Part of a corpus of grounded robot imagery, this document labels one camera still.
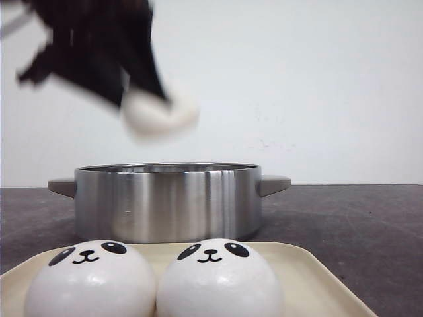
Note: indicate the cream plastic tray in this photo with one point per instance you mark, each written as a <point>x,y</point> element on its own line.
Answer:
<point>310,289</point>

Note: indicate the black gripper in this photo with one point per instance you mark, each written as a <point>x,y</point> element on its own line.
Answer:
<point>91,43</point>

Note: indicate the panda bun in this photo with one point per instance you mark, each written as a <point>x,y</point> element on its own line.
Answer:
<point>219,277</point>
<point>147,116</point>
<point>94,278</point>

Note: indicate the stainless steel steamer pot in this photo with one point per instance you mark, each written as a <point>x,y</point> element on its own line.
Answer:
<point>168,202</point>

